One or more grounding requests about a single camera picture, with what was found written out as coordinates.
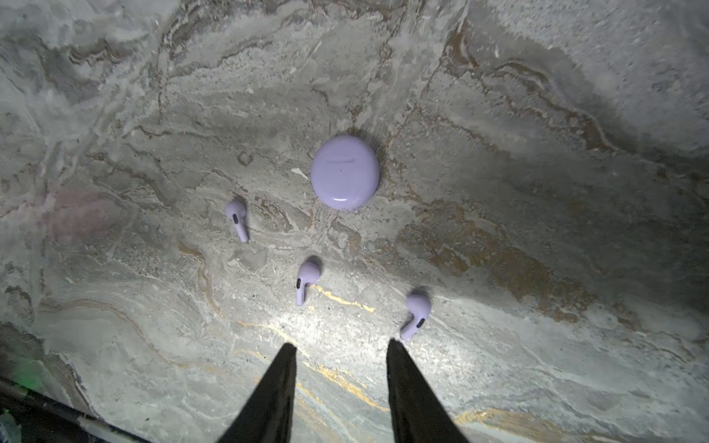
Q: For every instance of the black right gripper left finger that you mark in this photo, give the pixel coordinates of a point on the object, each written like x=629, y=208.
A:
x=267, y=415

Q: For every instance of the purple earbud charging case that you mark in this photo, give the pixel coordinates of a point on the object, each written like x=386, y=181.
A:
x=345, y=173

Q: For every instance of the purple earbud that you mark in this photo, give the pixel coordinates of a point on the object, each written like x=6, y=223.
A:
x=309, y=273
x=419, y=307
x=236, y=212

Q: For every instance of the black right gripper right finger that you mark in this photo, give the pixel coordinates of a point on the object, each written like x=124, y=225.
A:
x=416, y=413

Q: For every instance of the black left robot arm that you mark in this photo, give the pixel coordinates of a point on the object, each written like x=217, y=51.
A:
x=29, y=416

